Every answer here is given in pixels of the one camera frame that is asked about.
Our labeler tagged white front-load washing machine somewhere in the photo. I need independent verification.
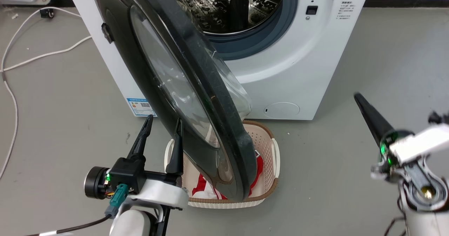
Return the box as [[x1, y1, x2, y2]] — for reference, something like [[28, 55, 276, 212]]
[[65, 0, 371, 121]]

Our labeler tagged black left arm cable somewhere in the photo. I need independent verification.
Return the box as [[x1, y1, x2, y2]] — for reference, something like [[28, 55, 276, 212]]
[[24, 214, 113, 236]]

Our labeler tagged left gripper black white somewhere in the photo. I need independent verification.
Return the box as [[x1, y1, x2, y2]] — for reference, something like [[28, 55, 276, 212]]
[[84, 114, 189, 210]]

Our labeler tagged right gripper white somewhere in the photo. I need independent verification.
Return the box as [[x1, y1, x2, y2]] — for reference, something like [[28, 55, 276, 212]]
[[353, 93, 449, 182]]

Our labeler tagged round white filter cover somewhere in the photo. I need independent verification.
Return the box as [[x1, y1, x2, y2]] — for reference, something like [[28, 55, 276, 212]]
[[263, 102, 301, 119]]

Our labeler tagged short white floor cable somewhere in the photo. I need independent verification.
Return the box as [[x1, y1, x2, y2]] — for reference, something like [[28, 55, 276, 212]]
[[2, 35, 92, 72]]

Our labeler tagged beige perforated laundry basket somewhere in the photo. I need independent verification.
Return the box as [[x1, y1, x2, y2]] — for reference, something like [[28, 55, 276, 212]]
[[164, 120, 281, 209]]

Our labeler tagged steel washing machine drum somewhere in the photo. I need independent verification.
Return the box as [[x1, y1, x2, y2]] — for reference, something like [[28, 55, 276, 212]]
[[164, 0, 283, 36]]

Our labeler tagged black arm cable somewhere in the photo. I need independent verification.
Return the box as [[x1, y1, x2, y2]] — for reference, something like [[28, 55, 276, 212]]
[[24, 214, 113, 236], [383, 197, 408, 236]]

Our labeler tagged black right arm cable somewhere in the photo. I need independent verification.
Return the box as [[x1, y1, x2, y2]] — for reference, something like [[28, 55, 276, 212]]
[[383, 197, 408, 236]]

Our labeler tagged teal cable connector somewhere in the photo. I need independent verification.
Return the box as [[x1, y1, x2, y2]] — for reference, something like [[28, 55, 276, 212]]
[[105, 184, 128, 218]]

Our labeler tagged red and white garment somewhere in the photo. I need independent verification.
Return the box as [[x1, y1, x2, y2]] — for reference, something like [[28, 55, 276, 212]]
[[191, 150, 264, 200]]

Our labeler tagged blue energy label sticker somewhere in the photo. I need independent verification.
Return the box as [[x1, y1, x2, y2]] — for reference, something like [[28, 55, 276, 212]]
[[126, 97, 157, 117]]

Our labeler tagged long white floor cable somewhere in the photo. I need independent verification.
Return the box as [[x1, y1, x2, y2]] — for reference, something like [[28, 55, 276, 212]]
[[0, 7, 82, 179]]

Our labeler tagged grey rubber door gasket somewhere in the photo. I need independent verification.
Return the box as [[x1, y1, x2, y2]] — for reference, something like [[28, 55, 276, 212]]
[[203, 0, 299, 61]]

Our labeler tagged black round washing machine door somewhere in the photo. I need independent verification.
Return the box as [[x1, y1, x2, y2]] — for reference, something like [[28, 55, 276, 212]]
[[89, 0, 257, 202]]

